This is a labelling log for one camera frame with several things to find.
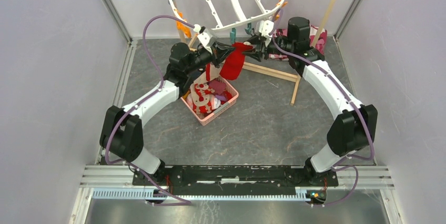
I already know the white toothed cable rail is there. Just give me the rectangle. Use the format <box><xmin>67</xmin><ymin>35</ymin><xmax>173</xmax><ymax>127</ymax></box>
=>
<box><xmin>92</xmin><ymin>187</ymin><xmax>311</xmax><ymax>201</ymax></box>

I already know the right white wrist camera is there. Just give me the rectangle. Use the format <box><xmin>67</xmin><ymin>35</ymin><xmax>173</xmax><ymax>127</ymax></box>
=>
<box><xmin>257</xmin><ymin>20</ymin><xmax>276</xmax><ymax>46</ymax></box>

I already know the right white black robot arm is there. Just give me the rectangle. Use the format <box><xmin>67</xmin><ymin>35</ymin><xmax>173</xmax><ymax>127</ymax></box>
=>
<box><xmin>245</xmin><ymin>17</ymin><xmax>378</xmax><ymax>186</ymax></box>

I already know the red sock with white pompom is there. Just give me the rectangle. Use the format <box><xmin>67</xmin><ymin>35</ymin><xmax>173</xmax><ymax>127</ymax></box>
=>
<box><xmin>220</xmin><ymin>42</ymin><xmax>253</xmax><ymax>80</ymax></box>

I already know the wooden rack frame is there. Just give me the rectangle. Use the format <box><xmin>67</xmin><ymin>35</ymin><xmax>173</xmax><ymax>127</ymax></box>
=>
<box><xmin>168</xmin><ymin>0</ymin><xmax>353</xmax><ymax>107</ymax></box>

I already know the white round clip hanger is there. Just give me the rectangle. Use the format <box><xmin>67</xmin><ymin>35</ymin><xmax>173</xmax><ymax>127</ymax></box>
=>
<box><xmin>167</xmin><ymin>0</ymin><xmax>287</xmax><ymax>42</ymax></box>

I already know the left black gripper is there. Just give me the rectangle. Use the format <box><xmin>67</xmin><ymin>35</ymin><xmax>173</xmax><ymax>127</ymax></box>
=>
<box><xmin>185</xmin><ymin>41</ymin><xmax>236</xmax><ymax>75</ymax></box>

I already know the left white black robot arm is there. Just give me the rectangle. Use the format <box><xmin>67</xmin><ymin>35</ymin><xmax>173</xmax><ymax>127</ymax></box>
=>
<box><xmin>99</xmin><ymin>42</ymin><xmax>235</xmax><ymax>186</ymax></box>

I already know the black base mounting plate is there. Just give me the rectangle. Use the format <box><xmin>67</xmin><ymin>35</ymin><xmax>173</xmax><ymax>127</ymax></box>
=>
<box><xmin>153</xmin><ymin>165</ymin><xmax>339</xmax><ymax>197</ymax></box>

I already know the pink perforated plastic basket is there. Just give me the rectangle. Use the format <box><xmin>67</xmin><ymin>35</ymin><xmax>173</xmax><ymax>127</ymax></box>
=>
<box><xmin>180</xmin><ymin>77</ymin><xmax>239</xmax><ymax>126</ymax></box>

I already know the pink camouflage cloth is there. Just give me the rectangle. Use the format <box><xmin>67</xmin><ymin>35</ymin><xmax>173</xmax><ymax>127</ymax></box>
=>
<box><xmin>268</xmin><ymin>24</ymin><xmax>328</xmax><ymax>61</ymax></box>

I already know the plain red sock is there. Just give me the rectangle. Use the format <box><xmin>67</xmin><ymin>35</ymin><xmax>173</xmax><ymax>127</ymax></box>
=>
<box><xmin>205</xmin><ymin>63</ymin><xmax>211</xmax><ymax>82</ymax></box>

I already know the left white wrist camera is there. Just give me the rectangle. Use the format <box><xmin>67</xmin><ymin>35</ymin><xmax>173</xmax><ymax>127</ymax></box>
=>
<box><xmin>193</xmin><ymin>24</ymin><xmax>216</xmax><ymax>55</ymax></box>

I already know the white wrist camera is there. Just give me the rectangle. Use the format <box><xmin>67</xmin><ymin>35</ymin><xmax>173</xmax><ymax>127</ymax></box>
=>
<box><xmin>257</xmin><ymin>20</ymin><xmax>276</xmax><ymax>46</ymax></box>
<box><xmin>193</xmin><ymin>24</ymin><xmax>216</xmax><ymax>55</ymax></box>

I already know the maroon purple sock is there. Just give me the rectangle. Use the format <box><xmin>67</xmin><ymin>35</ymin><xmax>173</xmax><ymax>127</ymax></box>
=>
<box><xmin>208</xmin><ymin>79</ymin><xmax>226</xmax><ymax>95</ymax></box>

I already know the red white patterned Christmas sock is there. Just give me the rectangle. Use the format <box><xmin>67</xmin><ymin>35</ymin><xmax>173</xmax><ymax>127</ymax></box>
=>
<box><xmin>191</xmin><ymin>83</ymin><xmax>216</xmax><ymax>114</ymax></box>

